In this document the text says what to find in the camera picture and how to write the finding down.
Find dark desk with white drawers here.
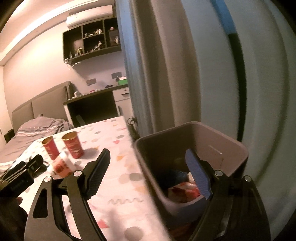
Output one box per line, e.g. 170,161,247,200
63,84,134,127

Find blue and beige curtains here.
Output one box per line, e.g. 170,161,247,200
115,1,295,238

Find brown plastic trash bin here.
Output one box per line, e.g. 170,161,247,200
134,121,248,228

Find green box on desk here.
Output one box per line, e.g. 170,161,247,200
118,77,127,85

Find patterned pink tablecloth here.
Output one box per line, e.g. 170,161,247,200
14,115,172,241

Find red wrapper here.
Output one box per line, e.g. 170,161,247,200
168,182,201,203

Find red gold cup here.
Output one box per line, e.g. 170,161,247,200
62,131,84,159
42,136,59,161

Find bed with grey bedding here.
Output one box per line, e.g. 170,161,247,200
1,115,73,173

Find dark wall display shelf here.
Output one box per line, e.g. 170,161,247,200
63,17,121,65

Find padded brown headboard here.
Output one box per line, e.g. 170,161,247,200
11,81,73,132

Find blue foam net sleeve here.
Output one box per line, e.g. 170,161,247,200
175,171,188,183

